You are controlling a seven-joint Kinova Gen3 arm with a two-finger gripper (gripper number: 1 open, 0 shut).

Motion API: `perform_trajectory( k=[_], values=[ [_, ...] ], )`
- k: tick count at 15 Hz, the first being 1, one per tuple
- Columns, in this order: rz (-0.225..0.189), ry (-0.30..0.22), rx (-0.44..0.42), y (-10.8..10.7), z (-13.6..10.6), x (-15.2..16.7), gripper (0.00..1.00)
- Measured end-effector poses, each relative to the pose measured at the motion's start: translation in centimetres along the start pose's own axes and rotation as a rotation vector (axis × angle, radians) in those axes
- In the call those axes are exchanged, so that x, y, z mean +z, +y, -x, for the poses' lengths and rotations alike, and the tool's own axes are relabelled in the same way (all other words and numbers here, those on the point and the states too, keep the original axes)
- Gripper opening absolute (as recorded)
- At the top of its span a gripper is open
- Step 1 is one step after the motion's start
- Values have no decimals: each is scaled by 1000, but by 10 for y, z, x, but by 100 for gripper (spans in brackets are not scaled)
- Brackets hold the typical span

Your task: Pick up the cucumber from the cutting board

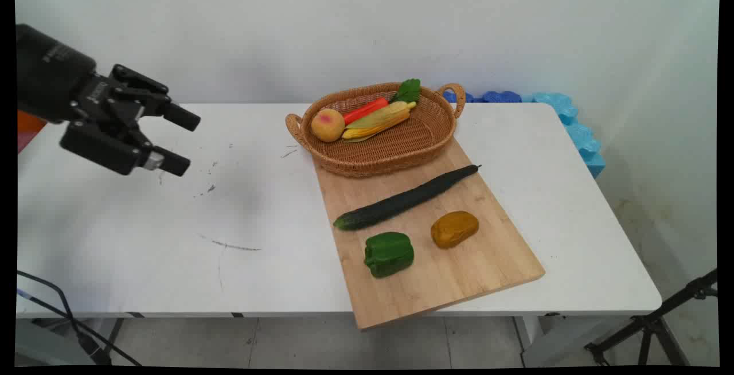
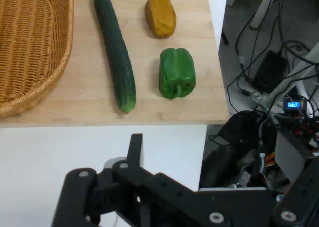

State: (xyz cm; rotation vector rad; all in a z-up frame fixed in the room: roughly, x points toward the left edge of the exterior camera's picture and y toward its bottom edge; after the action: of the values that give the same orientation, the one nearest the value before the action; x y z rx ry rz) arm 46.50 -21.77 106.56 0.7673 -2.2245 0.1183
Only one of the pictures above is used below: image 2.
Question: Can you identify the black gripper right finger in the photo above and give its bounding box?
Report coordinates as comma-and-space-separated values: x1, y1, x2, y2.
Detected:
272, 159, 319, 227

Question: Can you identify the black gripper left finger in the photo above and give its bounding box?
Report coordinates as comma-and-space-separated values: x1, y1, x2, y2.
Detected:
51, 133, 200, 227

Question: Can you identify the dark green cucumber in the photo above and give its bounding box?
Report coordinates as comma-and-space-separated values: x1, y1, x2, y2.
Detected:
93, 0, 137, 114

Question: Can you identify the meter with blue display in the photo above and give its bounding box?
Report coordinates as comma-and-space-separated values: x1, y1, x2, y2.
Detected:
283, 99, 309, 112

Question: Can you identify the wooden cutting board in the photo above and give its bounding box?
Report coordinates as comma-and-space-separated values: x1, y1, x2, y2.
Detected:
0, 0, 230, 125

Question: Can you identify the green bell pepper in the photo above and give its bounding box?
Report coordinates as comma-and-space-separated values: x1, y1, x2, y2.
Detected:
159, 47, 197, 100

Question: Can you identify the black power adapter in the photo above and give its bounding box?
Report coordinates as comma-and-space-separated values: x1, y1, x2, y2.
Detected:
253, 50, 287, 93

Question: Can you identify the yellow-brown potato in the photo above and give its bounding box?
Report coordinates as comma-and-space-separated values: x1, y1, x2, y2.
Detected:
144, 0, 177, 38

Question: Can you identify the white desk leg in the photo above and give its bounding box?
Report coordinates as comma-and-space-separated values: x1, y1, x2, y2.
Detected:
250, 0, 275, 28

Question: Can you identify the white slanted frame bar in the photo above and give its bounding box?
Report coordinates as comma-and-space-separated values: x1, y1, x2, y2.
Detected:
261, 41, 319, 107

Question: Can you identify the wicker basket with handles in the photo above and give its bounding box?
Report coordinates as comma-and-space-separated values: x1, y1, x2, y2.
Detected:
0, 0, 75, 118

